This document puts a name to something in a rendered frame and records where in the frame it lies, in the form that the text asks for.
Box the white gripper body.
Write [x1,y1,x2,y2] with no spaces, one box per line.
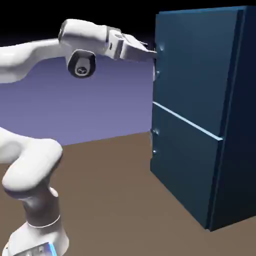
[117,33,150,62]

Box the blue cabinet door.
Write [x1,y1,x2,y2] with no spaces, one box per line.
[152,9,241,139]
[149,102,223,230]

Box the blue cabinet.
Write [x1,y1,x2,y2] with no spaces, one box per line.
[149,5,256,232]

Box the silver curved door handle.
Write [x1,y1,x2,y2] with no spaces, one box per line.
[152,45,161,82]
[150,129,158,159]

